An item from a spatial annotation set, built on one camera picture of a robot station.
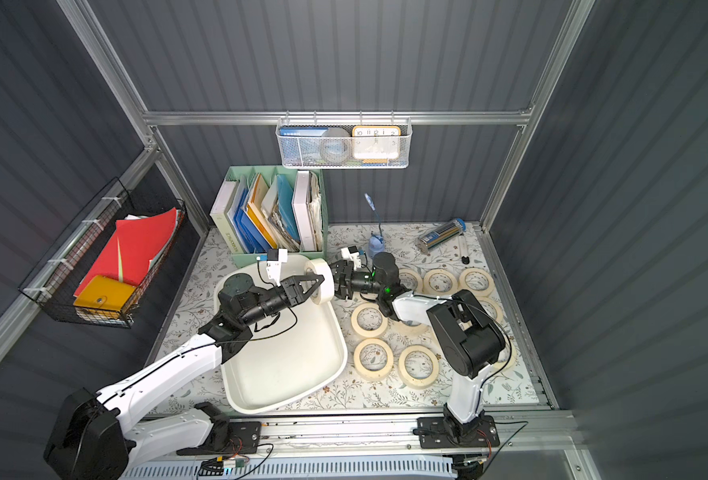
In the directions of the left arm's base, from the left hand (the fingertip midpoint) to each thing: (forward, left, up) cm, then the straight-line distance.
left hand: (320, 281), depth 70 cm
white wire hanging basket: (+39, -6, +7) cm, 40 cm away
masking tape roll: (-1, -1, -3) cm, 3 cm away
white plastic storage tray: (-6, +11, -28) cm, 31 cm away
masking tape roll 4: (-10, -26, -28) cm, 40 cm away
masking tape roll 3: (-8, -13, -29) cm, 33 cm away
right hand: (+6, 0, -7) cm, 9 cm away
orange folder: (+32, +24, -10) cm, 41 cm away
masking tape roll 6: (+19, -38, -28) cm, 51 cm away
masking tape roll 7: (+19, -50, -27) cm, 60 cm away
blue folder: (+26, +26, -13) cm, 40 cm away
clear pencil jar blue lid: (+38, -40, -23) cm, 60 cm away
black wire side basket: (-7, +46, +3) cm, 46 cm away
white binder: (+31, +9, -6) cm, 32 cm away
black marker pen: (+28, -49, -28) cm, 62 cm away
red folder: (+7, +48, +2) cm, 48 cm away
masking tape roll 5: (+1, -21, -26) cm, 33 cm away
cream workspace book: (+28, +33, -2) cm, 43 cm away
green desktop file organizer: (+31, +17, -6) cm, 36 cm away
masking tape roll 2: (+4, -12, -28) cm, 31 cm away
